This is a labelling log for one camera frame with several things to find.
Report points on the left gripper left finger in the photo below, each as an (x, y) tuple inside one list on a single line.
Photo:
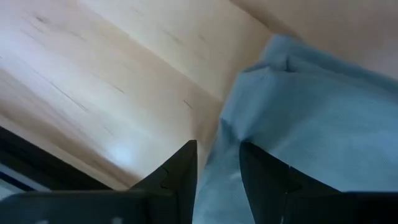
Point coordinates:
[(177, 186)]

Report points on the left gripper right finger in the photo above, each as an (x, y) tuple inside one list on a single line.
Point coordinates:
[(264, 186)]

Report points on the grey-blue cloth napkin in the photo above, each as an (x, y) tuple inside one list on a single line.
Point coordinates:
[(311, 124)]

